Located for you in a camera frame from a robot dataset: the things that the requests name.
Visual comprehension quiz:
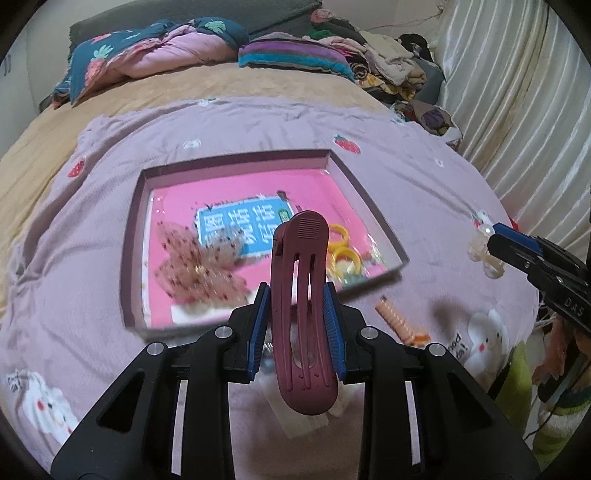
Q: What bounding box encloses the purple printed blanket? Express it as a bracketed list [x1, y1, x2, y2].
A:
[0, 97, 541, 480]

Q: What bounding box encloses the dark blue strawberry quilt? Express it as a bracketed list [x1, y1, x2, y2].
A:
[51, 17, 250, 109]

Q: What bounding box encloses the white curtain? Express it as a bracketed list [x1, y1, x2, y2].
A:
[434, 0, 591, 259]

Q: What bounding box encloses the orange spiral hair tie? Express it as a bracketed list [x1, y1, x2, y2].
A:
[375, 298, 430, 347]

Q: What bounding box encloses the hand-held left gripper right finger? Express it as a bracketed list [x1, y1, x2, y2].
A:
[323, 282, 541, 480]

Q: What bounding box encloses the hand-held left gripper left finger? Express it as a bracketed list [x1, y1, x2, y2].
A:
[51, 282, 273, 480]

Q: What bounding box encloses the person's right hand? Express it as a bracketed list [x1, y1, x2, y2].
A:
[531, 318, 578, 384]

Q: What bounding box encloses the grey headboard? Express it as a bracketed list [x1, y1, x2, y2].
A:
[69, 0, 324, 54]

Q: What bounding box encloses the pile of clothes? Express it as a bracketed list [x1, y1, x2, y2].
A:
[305, 8, 462, 139]

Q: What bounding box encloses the yellow bed sheet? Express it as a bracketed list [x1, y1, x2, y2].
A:
[0, 60, 398, 324]

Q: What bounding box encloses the white wardrobe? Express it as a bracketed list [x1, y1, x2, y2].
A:
[0, 28, 40, 121]

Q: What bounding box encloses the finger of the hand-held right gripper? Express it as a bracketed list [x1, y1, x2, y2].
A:
[492, 223, 555, 259]
[488, 234, 550, 296]

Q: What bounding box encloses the clear hair claw clip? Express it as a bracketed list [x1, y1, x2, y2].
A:
[468, 222, 504, 280]

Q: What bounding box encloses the maroon hair clip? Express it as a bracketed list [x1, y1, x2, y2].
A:
[270, 210, 340, 416]

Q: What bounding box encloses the striped folded blanket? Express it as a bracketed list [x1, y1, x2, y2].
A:
[238, 37, 356, 84]

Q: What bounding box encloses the pink tray box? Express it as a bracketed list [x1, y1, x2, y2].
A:
[120, 148, 411, 333]

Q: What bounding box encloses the green fuzzy clothing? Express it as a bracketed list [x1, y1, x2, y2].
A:
[489, 342, 591, 462]

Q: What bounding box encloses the pink mesh bow hair accessory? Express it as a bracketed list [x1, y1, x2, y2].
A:
[154, 222, 252, 308]

